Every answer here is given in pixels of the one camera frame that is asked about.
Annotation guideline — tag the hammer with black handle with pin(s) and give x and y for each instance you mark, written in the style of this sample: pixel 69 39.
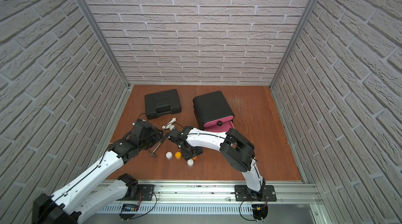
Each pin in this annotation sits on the hammer with black handle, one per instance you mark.
pixel 153 153

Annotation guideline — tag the black plastic tool case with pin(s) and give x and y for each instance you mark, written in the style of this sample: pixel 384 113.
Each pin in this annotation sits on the black plastic tool case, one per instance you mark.
pixel 162 103

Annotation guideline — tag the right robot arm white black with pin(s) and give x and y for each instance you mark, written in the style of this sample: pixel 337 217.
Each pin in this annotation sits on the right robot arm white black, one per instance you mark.
pixel 236 149

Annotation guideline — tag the black pink drawer cabinet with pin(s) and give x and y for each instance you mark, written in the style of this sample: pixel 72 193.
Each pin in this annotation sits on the black pink drawer cabinet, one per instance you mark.
pixel 213 112

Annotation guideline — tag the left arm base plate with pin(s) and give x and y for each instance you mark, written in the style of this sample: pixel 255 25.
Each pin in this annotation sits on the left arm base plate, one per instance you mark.
pixel 139 192

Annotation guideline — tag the white plastic water tap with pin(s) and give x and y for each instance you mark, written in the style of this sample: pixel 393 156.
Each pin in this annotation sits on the white plastic water tap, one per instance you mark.
pixel 170 125

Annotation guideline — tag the left small circuit board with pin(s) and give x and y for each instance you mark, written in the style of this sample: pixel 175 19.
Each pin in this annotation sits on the left small circuit board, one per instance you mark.
pixel 128 211

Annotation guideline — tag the white paint can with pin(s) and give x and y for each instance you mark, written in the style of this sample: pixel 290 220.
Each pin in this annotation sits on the white paint can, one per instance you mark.
pixel 190 162
pixel 169 155

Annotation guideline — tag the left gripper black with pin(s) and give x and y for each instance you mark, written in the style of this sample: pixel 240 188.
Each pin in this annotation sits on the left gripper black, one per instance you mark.
pixel 155 134

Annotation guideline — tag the white paint can right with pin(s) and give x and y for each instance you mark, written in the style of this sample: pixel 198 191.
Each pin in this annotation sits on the white paint can right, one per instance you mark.
pixel 190 162

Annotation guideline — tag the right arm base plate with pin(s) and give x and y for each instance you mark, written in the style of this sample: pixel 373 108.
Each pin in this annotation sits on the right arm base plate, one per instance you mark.
pixel 266 194

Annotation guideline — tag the yellow paint can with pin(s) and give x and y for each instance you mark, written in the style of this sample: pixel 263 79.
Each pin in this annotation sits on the yellow paint can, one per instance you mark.
pixel 178 155

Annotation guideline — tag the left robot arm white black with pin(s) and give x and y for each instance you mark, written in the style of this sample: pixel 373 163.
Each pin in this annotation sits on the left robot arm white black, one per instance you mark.
pixel 75 202

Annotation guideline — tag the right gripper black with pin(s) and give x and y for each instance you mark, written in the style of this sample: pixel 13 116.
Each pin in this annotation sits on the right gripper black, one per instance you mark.
pixel 186 156

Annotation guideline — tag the white paint can left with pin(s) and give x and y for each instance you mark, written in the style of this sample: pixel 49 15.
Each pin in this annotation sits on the white paint can left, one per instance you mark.
pixel 169 155

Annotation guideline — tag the right small connector board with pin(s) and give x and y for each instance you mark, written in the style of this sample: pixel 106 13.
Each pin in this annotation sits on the right small connector board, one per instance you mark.
pixel 259 211

